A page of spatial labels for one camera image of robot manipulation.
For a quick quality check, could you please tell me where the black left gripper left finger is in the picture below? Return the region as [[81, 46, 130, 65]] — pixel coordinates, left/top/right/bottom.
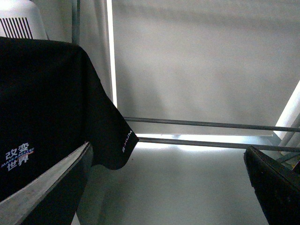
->
[[0, 142, 93, 225]]

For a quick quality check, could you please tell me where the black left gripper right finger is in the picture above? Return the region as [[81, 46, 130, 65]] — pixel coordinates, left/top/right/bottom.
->
[[244, 146, 300, 225]]

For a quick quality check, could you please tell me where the black printed t-shirt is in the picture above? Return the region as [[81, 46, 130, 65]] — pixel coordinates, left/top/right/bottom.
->
[[0, 37, 138, 200]]

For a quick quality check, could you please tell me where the white robot body shell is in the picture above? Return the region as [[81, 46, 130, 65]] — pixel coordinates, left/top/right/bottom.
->
[[0, 0, 49, 40]]

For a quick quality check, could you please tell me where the grey perforated near rack rail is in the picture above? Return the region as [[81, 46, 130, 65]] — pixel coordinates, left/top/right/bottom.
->
[[139, 137, 300, 153]]

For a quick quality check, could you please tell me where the grey perforated rack rail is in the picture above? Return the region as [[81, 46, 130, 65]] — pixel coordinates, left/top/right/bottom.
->
[[124, 117, 300, 133], [139, 137, 300, 153]]

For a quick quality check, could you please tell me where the grey perforated far rack rail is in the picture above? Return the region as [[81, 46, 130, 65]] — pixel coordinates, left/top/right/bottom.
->
[[124, 117, 300, 133]]

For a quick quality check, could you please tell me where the grey rack upright frame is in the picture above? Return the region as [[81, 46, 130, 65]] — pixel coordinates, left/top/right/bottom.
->
[[71, 0, 81, 45]]

